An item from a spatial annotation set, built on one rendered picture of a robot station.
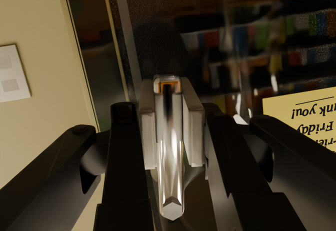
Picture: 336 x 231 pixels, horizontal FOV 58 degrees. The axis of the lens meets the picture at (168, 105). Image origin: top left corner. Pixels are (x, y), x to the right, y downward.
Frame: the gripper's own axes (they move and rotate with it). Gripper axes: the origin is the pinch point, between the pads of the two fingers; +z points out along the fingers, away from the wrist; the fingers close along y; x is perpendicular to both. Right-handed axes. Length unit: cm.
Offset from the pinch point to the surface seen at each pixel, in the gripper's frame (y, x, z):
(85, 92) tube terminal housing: -5.8, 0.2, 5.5
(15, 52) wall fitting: -29, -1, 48
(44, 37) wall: -23, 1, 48
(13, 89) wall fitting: -31, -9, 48
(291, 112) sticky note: 9.3, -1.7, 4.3
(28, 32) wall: -26, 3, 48
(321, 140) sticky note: 11.9, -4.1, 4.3
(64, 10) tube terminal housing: -6.6, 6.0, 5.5
